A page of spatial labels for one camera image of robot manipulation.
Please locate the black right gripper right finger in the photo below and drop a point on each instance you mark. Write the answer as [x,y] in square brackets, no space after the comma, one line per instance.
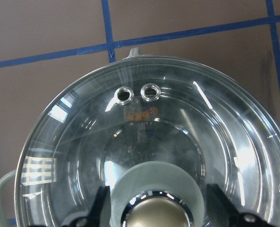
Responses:
[222,213]

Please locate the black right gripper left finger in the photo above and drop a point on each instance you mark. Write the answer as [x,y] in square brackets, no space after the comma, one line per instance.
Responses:
[98,215]

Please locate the glass pot lid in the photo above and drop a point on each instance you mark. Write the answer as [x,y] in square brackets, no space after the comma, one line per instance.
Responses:
[142,142]

